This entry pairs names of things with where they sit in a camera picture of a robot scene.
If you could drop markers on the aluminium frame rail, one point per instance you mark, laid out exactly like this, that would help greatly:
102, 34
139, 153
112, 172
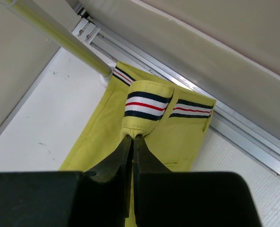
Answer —
255, 142

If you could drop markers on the yellow trousers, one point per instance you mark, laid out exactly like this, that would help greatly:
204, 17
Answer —
173, 120

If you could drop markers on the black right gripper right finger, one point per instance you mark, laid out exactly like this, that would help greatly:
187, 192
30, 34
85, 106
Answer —
148, 177

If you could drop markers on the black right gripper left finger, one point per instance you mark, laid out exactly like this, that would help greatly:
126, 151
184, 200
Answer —
111, 178

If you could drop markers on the white clothes rack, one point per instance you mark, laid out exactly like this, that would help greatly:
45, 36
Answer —
37, 17

